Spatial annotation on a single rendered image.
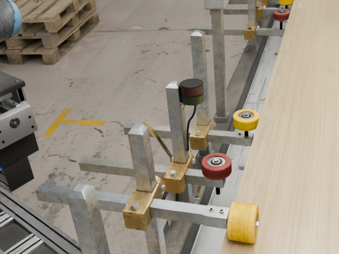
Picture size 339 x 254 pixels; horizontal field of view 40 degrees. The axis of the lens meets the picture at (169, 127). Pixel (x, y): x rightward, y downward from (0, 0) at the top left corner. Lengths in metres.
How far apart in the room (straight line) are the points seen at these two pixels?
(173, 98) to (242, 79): 0.96
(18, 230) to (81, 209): 1.49
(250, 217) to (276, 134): 0.44
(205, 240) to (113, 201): 0.44
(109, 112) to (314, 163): 2.40
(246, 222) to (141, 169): 0.25
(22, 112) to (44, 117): 2.11
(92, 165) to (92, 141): 1.77
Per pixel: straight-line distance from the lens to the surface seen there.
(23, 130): 1.49
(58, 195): 1.12
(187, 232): 1.33
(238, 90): 2.02
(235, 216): 0.96
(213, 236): 1.42
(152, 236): 1.14
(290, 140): 1.32
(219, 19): 1.62
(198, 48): 1.39
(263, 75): 2.34
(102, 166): 1.35
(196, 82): 1.17
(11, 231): 2.26
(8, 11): 1.58
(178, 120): 1.21
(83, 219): 0.79
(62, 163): 2.99
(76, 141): 3.17
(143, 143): 0.97
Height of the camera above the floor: 1.62
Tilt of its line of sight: 31 degrees down
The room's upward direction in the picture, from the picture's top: 7 degrees counter-clockwise
